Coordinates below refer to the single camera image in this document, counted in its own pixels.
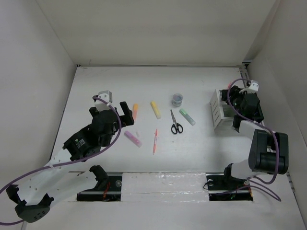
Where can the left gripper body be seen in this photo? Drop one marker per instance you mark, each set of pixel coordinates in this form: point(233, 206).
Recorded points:
point(107, 141)

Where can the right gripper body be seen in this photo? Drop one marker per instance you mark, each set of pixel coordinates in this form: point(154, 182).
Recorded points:
point(236, 98)

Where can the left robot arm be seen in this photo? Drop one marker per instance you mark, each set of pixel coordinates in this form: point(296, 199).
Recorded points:
point(35, 197)

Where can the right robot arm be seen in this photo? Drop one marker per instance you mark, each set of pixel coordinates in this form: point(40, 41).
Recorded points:
point(269, 150)

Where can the black slotted organizer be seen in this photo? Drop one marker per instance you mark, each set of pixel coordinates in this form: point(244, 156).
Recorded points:
point(258, 116)

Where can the orange highlighter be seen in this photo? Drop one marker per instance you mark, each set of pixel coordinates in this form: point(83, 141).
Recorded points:
point(135, 111)

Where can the purple highlighter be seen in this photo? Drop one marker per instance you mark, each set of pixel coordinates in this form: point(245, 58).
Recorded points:
point(133, 139)

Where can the white slotted organizer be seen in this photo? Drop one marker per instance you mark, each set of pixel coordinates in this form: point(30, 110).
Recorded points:
point(222, 113)

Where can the yellow highlighter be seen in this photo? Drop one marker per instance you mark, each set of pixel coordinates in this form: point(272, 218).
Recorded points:
point(155, 109)

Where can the jar of paper clips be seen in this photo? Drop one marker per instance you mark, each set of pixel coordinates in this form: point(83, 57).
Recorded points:
point(177, 99)

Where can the green highlighter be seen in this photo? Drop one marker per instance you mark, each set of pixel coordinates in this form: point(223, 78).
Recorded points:
point(187, 117)

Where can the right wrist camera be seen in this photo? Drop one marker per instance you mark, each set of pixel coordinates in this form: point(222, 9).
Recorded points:
point(252, 88)

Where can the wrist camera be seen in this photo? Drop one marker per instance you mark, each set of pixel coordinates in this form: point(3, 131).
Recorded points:
point(104, 99)
point(252, 88)

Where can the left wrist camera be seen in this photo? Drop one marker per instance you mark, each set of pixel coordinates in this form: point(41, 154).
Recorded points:
point(104, 99)

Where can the black handled scissors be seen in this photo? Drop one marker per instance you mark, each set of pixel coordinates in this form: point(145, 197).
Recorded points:
point(176, 128)

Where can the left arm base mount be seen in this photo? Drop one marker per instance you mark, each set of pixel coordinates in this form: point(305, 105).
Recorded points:
point(107, 188)

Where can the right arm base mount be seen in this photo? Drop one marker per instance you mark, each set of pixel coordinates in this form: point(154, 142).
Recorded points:
point(223, 187)

